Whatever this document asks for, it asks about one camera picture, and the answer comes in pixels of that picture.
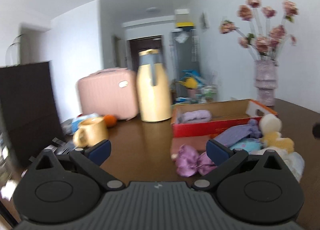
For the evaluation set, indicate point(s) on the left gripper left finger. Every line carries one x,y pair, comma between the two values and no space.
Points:
64,188

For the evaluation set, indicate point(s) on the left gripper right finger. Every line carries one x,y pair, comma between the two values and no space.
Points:
251,188

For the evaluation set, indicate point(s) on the plastic soft ball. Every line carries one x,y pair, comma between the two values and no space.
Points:
296,164

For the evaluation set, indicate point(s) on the light blue plush toy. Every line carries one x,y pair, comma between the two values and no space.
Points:
247,144

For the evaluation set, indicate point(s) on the white and yellow plush toy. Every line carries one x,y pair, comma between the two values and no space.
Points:
275,141

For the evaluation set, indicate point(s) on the white round sponge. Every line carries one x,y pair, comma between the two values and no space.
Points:
270,123

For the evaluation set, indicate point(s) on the lilac fluffy headband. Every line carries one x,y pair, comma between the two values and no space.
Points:
198,116

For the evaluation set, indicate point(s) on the purple drawstring pouch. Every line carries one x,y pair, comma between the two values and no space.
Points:
236,133

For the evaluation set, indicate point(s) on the blue tissue pack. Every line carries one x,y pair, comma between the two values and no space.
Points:
70,126

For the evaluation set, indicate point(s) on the yellow ceramic mug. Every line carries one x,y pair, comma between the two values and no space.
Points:
90,132

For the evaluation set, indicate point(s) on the black paper bag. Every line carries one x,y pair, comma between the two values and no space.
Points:
29,118

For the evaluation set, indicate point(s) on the red cardboard box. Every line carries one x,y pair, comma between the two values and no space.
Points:
225,114

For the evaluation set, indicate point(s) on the orange fruit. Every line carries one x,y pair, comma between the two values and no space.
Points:
110,120

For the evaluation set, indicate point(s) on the pink mini suitcase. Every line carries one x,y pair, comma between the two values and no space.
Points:
109,91

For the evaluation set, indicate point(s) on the purple ceramic vase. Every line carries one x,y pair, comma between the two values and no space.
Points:
266,81

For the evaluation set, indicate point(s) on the yellow toy on pile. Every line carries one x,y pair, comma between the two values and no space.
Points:
189,83

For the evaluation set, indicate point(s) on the yellow thermos jug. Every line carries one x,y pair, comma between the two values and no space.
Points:
153,87

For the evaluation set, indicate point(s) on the dried pink roses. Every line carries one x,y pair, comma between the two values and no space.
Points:
263,41

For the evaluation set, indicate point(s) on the grey refrigerator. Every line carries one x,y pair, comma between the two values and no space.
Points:
185,51

